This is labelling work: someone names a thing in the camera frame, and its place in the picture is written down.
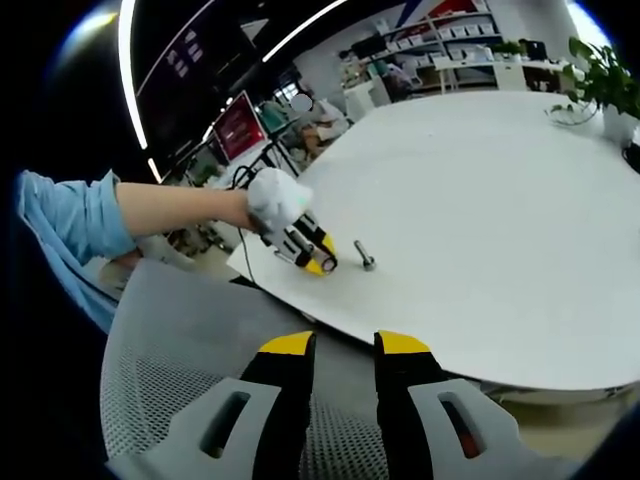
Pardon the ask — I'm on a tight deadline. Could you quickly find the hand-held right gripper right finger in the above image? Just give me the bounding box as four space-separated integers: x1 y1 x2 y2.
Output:
373 329 574 480

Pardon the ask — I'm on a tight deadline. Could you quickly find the small green desk plant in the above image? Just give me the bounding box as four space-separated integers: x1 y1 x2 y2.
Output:
493 39 525 62

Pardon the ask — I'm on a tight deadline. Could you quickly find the grey mesh chair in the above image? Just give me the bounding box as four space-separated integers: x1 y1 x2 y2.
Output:
98 258 501 480

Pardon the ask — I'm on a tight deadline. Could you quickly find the white shelving unit with boxes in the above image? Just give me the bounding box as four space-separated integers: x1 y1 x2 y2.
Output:
369 7 506 96

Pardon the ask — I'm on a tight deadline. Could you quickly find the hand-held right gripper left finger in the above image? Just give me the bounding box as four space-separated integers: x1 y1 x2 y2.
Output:
103 330 318 480

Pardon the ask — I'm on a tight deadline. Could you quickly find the small black object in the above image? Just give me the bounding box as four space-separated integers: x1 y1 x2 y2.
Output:
621 141 640 175

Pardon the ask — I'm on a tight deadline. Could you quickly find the thin looped cable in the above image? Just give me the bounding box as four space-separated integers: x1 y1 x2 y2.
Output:
546 101 600 127

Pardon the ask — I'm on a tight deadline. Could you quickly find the white background desk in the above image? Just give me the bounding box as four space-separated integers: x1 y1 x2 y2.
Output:
433 54 584 94

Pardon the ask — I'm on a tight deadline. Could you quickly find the white ceiling light strip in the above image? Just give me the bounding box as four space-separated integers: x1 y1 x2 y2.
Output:
261 0 352 65
118 0 150 151

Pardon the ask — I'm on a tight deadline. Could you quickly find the red monitor screen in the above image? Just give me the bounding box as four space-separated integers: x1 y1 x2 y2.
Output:
213 91 267 162

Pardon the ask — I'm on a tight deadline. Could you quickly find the green potted plant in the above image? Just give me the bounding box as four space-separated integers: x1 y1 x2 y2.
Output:
549 35 640 147

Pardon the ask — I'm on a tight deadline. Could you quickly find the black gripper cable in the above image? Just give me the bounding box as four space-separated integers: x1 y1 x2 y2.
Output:
231 166 262 287

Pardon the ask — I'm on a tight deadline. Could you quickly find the large steel threaded stud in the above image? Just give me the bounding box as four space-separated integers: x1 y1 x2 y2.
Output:
353 239 378 273

